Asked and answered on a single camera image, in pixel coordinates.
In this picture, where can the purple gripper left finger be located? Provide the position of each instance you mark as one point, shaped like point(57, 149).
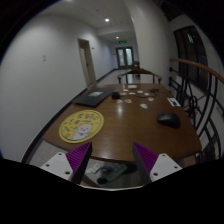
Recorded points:
point(72, 165)

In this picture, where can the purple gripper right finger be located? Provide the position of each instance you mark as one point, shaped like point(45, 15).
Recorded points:
point(152, 166)

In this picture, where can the round yellow cartoon mouse pad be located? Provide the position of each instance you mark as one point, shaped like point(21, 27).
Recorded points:
point(81, 126)

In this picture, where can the black computer mouse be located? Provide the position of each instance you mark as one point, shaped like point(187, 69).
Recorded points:
point(169, 119)

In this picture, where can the white card on table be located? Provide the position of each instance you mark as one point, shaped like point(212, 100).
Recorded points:
point(144, 106)

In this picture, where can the black laptop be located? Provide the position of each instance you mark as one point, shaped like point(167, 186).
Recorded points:
point(94, 97)

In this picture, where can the white paper booklet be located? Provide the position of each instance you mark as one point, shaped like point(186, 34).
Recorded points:
point(173, 102)

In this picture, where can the small black box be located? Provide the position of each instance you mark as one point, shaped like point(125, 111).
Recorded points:
point(115, 95)

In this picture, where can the wooden armchair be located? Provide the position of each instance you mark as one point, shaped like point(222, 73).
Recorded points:
point(139, 71)

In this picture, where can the curved railing with wooden handrail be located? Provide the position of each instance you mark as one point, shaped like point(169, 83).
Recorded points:
point(196, 87)

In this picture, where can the double glass door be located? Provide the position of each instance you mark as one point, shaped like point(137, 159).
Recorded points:
point(125, 57)

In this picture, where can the beige side door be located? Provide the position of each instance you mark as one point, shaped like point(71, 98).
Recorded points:
point(87, 62)

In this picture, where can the green exit sign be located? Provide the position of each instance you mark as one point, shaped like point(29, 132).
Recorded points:
point(123, 42)

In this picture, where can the dark window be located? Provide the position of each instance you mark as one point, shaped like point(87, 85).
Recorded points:
point(190, 47)

